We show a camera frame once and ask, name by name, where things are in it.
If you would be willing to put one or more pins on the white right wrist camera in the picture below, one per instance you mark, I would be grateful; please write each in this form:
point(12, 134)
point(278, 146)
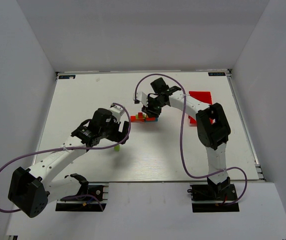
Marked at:
point(140, 97)

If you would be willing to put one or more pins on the right blue corner label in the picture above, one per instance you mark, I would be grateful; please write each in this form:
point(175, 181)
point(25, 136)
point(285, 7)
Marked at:
point(216, 74)

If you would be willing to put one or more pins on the blue corner label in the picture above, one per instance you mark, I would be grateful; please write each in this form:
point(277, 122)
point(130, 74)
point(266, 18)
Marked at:
point(216, 74)
point(65, 77)

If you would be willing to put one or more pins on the left blue corner label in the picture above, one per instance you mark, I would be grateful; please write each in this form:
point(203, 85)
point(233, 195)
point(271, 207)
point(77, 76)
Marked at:
point(65, 77)

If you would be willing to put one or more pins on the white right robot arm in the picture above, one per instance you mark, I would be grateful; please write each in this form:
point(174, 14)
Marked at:
point(213, 129)

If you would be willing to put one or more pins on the red plastic bin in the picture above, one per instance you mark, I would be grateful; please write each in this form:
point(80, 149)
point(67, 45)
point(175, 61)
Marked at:
point(203, 96)

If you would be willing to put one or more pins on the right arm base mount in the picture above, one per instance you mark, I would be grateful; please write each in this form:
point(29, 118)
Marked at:
point(204, 199)

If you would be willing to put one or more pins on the red rectangular block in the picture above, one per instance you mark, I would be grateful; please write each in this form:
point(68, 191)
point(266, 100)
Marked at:
point(151, 119)

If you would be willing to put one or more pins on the teal long block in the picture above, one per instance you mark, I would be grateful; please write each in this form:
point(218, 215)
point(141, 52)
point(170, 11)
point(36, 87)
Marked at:
point(149, 122)

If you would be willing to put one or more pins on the small red cube block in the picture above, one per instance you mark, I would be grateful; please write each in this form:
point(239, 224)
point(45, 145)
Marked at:
point(140, 115)

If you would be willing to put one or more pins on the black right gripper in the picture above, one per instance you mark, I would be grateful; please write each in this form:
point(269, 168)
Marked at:
point(150, 110)

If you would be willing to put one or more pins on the red arch block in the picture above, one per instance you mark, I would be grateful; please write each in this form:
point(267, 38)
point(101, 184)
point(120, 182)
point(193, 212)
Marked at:
point(135, 119)

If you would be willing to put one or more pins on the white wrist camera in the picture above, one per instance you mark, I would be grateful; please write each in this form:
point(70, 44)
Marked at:
point(117, 112)
point(140, 97)

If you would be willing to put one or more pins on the small green cube block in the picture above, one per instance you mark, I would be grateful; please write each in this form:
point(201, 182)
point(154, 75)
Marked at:
point(117, 148)

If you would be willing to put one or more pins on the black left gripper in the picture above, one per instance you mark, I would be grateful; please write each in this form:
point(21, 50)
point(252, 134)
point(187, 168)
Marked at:
point(124, 130)

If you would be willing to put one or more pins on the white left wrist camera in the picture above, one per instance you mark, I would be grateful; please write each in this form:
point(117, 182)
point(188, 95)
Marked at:
point(117, 112)

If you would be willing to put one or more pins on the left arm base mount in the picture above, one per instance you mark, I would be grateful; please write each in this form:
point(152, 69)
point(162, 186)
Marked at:
point(94, 200)

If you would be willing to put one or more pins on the green rectangular block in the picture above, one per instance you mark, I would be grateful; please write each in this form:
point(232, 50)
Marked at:
point(144, 118)

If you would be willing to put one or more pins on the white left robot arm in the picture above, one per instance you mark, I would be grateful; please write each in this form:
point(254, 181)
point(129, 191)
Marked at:
point(32, 188)

